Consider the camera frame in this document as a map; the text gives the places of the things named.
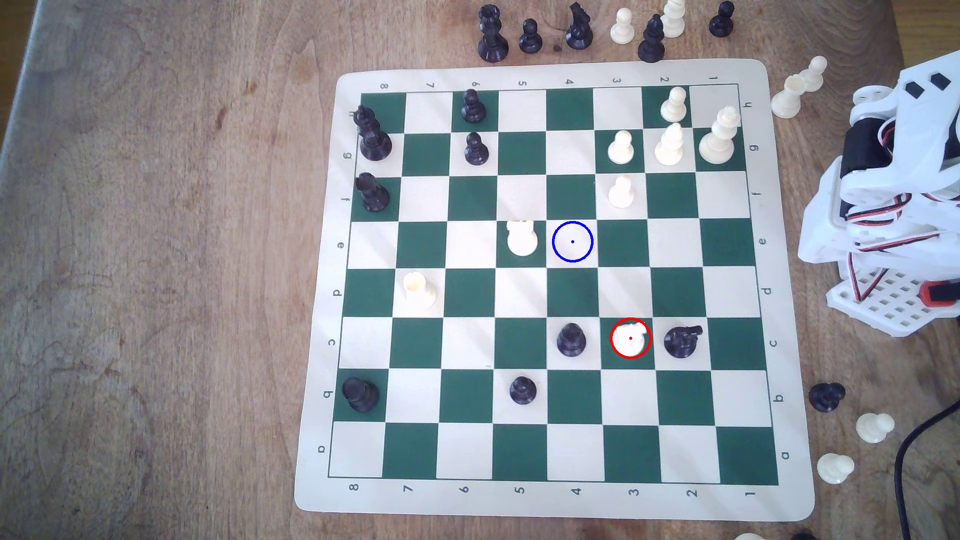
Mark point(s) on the red black clamp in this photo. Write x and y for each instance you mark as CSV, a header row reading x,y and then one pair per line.
x,y
937,294

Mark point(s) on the white rook off board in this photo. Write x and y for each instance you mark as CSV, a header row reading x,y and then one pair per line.
x,y
786,100

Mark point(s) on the white chess rook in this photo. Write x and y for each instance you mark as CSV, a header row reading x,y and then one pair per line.
x,y
418,291
522,240

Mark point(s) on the green white chess mat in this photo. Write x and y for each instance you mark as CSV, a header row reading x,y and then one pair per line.
x,y
469,292

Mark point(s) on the black chess queen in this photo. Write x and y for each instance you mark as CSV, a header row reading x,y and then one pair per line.
x,y
374,141

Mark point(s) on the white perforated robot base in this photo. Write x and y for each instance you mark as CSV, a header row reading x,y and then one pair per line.
x,y
892,304

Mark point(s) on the black chess pawn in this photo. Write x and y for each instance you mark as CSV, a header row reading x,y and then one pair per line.
x,y
523,391
530,39
826,397
721,22
476,152
802,536
571,341
472,109

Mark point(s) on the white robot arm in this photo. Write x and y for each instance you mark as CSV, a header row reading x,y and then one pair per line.
x,y
922,142

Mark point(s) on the white chess pawn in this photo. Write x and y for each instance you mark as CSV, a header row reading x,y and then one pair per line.
x,y
621,193
873,427
674,107
834,469
622,28
748,537
621,149
812,74

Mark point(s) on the white chess knight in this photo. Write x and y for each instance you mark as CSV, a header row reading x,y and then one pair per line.
x,y
630,338

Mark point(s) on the white chess king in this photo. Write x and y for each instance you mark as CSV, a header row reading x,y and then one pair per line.
x,y
718,142

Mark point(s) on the white chess bishop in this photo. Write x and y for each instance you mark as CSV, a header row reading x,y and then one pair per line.
x,y
673,21
669,148

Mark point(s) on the black chess knight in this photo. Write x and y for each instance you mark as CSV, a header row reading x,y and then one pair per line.
x,y
578,31
681,343

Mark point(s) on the black chess rook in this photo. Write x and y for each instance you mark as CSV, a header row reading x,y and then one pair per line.
x,y
361,394

